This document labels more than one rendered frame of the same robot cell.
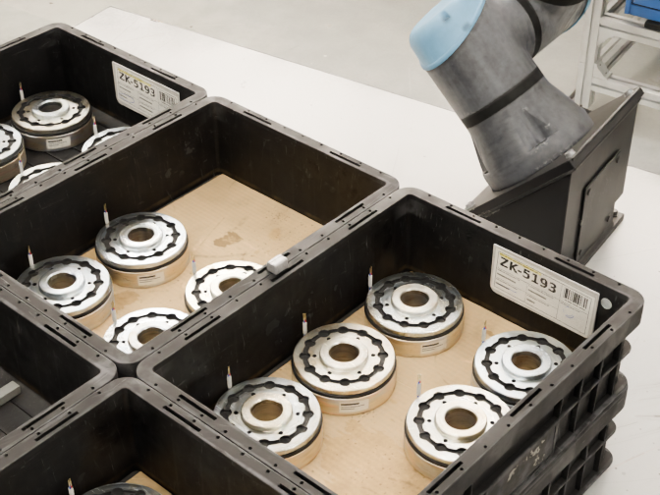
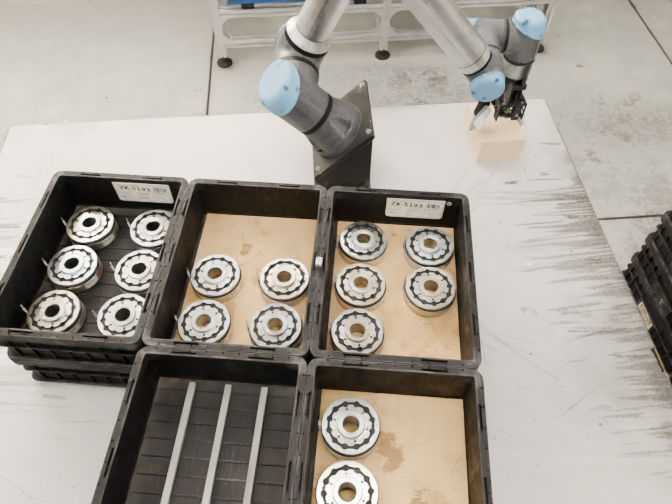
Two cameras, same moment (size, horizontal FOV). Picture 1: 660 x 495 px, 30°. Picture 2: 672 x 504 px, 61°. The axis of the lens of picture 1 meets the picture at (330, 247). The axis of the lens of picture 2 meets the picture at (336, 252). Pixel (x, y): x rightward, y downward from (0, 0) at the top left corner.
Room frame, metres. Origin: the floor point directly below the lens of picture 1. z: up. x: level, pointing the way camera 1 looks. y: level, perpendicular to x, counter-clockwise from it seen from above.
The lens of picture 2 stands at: (0.45, 0.40, 1.83)
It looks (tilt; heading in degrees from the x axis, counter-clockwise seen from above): 55 degrees down; 323
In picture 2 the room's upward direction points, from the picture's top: straight up
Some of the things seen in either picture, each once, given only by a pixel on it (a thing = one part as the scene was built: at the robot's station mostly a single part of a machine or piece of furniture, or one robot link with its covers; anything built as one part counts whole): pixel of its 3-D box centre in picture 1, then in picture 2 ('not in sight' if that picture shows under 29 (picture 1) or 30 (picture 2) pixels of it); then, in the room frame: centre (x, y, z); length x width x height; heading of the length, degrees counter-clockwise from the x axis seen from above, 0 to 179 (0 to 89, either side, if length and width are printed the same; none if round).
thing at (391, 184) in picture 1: (178, 218); (243, 260); (1.06, 0.16, 0.92); 0.40 x 0.30 x 0.02; 138
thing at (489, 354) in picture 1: (525, 365); (429, 245); (0.90, -0.19, 0.86); 0.10 x 0.10 x 0.01
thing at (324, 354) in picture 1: (344, 354); (360, 283); (0.91, -0.01, 0.86); 0.05 x 0.05 x 0.01
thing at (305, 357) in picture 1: (344, 357); (360, 284); (0.91, -0.01, 0.86); 0.10 x 0.10 x 0.01
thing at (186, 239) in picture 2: (182, 257); (246, 274); (1.06, 0.16, 0.87); 0.40 x 0.30 x 0.11; 138
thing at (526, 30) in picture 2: not in sight; (523, 36); (1.12, -0.66, 1.05); 0.09 x 0.08 x 0.11; 50
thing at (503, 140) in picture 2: not in sight; (492, 131); (1.14, -0.68, 0.74); 0.16 x 0.12 x 0.07; 148
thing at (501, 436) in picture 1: (398, 342); (396, 270); (0.86, -0.06, 0.92); 0.40 x 0.30 x 0.02; 138
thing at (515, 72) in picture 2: not in sight; (517, 64); (1.12, -0.67, 0.97); 0.08 x 0.08 x 0.05
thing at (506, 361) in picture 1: (525, 361); (429, 244); (0.90, -0.19, 0.86); 0.05 x 0.05 x 0.01
